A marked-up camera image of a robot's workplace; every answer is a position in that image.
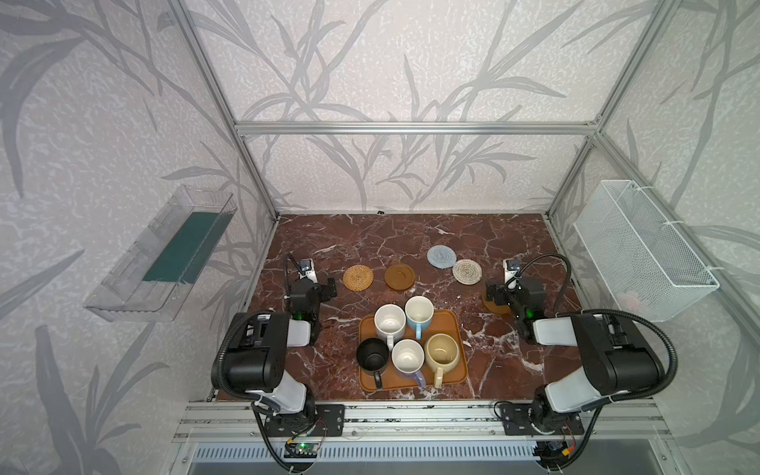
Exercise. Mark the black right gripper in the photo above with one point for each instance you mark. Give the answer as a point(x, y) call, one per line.
point(514, 295)

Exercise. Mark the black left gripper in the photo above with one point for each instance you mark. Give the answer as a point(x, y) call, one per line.
point(306, 291)

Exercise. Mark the white speckled mug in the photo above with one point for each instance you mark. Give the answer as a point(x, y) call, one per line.
point(390, 324)

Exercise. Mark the light blue mug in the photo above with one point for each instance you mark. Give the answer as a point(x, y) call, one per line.
point(419, 312)

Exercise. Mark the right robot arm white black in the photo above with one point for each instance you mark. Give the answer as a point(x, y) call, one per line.
point(623, 356)

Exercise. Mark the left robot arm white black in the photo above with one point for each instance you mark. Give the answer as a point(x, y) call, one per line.
point(251, 361)

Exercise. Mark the light wooden round coaster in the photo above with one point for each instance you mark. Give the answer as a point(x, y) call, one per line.
point(493, 308)

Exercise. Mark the woven rattan coaster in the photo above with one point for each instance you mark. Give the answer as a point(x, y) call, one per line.
point(358, 278)

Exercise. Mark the multicolour woven coaster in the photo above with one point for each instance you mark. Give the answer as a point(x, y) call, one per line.
point(467, 272)

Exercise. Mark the dark wooden round coaster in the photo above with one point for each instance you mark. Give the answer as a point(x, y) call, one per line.
point(400, 277)

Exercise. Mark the grey-blue woven coaster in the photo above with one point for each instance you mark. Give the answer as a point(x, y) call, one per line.
point(441, 256)

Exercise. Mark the black mug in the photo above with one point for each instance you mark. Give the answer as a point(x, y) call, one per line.
point(372, 356)

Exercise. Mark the beige yellow mug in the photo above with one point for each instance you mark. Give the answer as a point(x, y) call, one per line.
point(442, 356)

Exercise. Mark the orange-brown serving tray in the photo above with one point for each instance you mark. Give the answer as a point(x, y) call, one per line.
point(444, 322)

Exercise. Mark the green-lit circuit board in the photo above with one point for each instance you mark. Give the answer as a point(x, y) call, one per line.
point(301, 450)

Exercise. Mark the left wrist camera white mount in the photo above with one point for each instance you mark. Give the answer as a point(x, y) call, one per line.
point(308, 270)

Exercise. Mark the white mug purple handle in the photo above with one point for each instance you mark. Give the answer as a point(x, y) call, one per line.
point(409, 359)

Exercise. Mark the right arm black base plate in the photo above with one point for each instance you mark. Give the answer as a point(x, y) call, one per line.
point(513, 418)

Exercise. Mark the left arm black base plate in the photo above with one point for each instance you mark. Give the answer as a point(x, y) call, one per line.
point(323, 418)

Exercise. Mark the white wire mesh basket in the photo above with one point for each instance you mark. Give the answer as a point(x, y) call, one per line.
point(645, 262)

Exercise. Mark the clear plastic wall shelf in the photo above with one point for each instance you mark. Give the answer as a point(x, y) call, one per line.
point(155, 276)

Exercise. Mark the right wired circuit board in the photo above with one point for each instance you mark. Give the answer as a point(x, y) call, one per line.
point(554, 450)

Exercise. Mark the aluminium front rail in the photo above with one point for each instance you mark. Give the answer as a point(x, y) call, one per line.
point(408, 420)

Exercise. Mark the aluminium cage frame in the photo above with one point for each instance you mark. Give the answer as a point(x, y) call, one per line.
point(502, 107)

